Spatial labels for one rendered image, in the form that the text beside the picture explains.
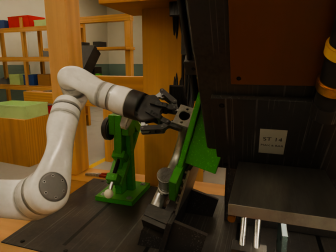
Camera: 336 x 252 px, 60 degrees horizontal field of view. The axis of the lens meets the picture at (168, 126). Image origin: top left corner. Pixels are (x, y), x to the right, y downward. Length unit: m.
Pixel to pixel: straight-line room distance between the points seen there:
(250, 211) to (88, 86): 0.50
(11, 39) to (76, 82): 8.63
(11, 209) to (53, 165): 0.11
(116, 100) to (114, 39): 11.95
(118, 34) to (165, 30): 11.60
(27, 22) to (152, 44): 5.82
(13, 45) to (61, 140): 8.77
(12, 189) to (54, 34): 0.69
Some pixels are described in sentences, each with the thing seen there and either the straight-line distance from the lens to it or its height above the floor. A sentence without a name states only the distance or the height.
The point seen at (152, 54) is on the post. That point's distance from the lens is 1.01.
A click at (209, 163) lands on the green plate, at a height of 1.12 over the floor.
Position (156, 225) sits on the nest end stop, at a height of 0.96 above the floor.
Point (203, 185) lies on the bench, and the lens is 1.11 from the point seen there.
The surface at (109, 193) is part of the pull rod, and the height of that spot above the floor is 0.95.
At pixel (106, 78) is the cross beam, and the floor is 1.27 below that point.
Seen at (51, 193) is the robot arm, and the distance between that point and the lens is 0.61.
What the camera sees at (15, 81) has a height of 0.91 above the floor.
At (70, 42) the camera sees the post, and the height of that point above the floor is 1.40.
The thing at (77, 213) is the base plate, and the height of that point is 0.90.
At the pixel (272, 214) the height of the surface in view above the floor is 1.12.
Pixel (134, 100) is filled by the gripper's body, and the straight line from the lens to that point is 0.71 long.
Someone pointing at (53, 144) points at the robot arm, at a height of 1.16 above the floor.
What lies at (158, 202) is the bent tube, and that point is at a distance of 0.73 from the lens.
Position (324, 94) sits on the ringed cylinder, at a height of 1.29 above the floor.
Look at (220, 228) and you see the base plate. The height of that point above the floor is 0.90.
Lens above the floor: 1.33
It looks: 12 degrees down
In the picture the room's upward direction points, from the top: straight up
